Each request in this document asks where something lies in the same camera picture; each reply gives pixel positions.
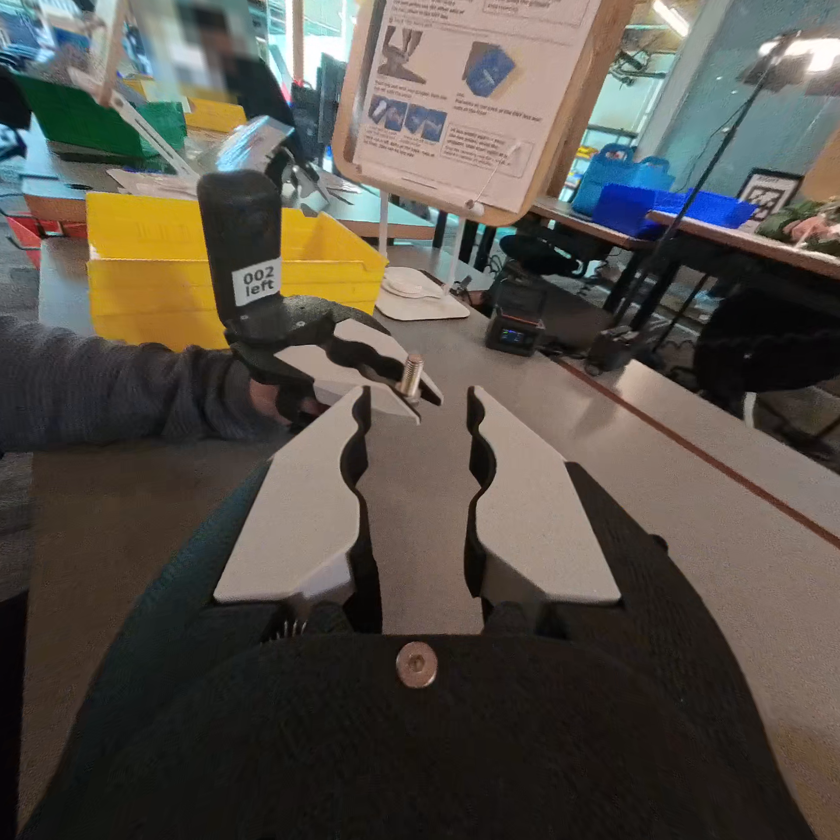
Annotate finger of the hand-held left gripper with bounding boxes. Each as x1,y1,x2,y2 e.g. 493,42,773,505
272,345,422,425
327,319,445,405

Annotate person's left hand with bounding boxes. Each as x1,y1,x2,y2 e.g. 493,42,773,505
248,379,329,433

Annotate black framed tag marker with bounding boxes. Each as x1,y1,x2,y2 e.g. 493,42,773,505
735,169,805,224

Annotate brown wooden desk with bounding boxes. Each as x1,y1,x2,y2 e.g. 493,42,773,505
528,196,840,282

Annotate black battery charger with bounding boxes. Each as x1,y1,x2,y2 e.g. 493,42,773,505
586,327,648,376

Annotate yellow plastic bin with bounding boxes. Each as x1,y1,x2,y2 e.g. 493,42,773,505
85,192,389,353

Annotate person's left forearm grey sleeve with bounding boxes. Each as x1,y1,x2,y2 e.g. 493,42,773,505
0,314,290,455

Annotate white board stand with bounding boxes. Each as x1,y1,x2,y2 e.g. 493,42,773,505
374,190,471,322

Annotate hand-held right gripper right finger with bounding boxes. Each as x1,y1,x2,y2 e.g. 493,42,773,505
465,386,622,623

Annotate light blue basket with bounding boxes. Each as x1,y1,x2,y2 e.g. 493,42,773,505
571,143,677,217

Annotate black chair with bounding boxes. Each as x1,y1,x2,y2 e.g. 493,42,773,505
694,289,840,421

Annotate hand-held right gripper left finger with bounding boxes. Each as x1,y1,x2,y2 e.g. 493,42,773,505
213,386,383,632

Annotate dark blue plastic bin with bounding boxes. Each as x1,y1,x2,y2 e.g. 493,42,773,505
592,184,757,241

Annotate green plastic bin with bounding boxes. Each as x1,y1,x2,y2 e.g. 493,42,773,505
13,71,189,160

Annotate red crate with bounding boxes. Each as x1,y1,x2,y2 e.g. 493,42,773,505
5,215,88,245

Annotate white plastic strip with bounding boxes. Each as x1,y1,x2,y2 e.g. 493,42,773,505
108,88,199,177

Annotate silver steel bolt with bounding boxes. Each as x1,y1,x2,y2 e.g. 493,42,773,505
395,353,425,401

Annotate clear plastic packet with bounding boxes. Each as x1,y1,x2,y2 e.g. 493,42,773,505
215,117,298,173

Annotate black light stand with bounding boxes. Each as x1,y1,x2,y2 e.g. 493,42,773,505
613,29,840,342

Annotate wooden framed instruction board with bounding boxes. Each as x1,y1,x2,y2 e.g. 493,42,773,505
331,0,636,228

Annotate small black device with screen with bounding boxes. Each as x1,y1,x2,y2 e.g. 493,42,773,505
484,276,547,358

